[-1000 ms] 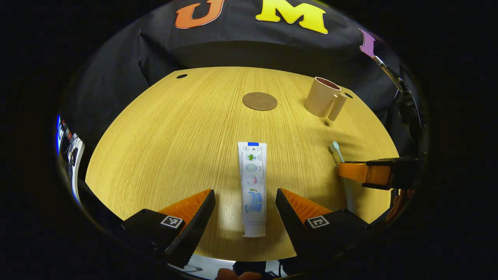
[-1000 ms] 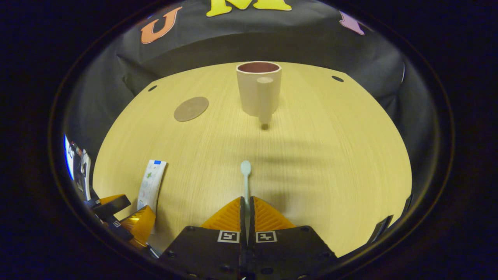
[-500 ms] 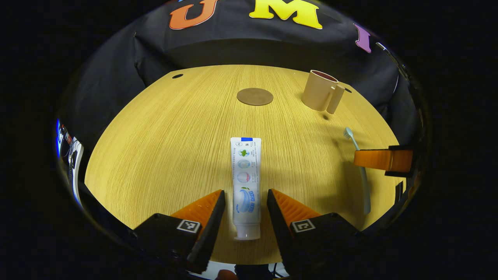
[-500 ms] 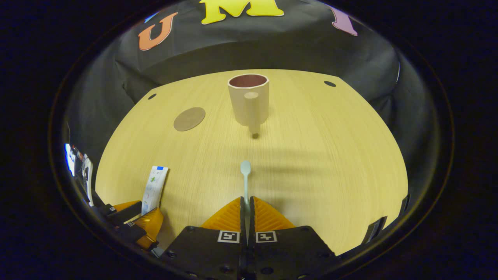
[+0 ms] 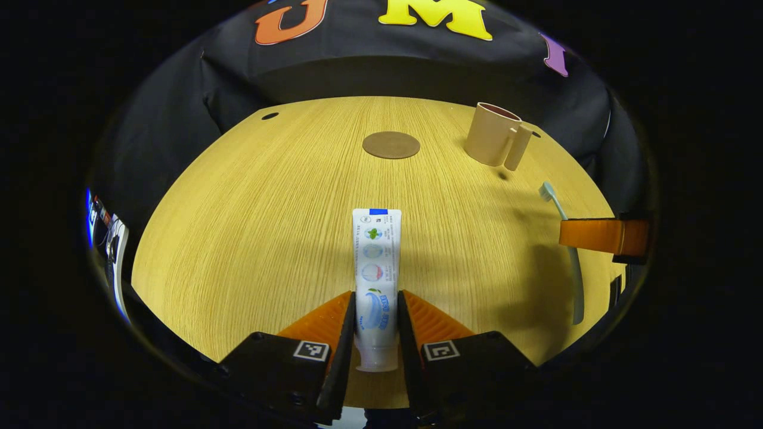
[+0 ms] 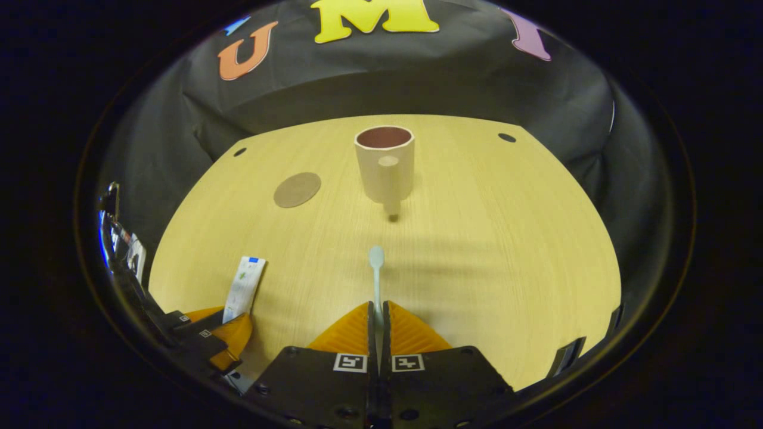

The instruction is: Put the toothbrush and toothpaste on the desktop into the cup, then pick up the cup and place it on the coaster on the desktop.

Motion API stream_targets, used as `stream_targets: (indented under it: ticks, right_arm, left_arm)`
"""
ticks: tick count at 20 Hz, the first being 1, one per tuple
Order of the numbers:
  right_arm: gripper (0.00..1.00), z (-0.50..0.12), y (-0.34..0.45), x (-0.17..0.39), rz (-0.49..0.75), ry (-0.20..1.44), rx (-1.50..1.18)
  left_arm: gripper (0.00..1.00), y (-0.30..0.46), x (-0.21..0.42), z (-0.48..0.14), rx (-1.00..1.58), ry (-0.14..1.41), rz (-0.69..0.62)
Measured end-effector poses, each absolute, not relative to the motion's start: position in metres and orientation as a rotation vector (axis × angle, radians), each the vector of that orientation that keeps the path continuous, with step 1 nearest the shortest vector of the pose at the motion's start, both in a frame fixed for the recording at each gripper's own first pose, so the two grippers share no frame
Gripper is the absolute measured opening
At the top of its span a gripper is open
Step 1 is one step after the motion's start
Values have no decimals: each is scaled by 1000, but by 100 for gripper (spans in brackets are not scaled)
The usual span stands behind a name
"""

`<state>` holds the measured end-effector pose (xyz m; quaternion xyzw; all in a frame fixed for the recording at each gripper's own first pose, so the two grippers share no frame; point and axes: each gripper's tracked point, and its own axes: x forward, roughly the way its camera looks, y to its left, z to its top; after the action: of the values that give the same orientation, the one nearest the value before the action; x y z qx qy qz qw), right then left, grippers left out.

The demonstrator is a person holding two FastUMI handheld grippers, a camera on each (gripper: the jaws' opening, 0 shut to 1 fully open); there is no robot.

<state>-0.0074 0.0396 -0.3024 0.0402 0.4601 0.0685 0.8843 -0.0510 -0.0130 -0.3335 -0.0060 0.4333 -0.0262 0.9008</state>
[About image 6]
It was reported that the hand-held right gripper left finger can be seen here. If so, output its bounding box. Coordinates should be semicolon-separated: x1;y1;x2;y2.
244;301;380;429

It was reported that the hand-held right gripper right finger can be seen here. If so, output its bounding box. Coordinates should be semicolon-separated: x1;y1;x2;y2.
381;300;516;429

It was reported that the white toothpaste tube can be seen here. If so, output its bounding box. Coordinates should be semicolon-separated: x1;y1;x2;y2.
222;256;267;325

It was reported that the white toothbrush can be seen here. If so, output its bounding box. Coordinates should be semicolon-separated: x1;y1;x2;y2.
368;245;386;370

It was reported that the round brown coaster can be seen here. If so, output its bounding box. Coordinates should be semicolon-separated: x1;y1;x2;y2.
274;172;322;209

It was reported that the beige cup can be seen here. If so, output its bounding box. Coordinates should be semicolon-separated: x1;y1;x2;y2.
354;126;416;216

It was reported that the black backdrop cloth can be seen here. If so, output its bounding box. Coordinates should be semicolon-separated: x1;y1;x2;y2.
98;0;680;358

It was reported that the dark bracket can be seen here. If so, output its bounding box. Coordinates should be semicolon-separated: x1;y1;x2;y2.
547;337;588;377

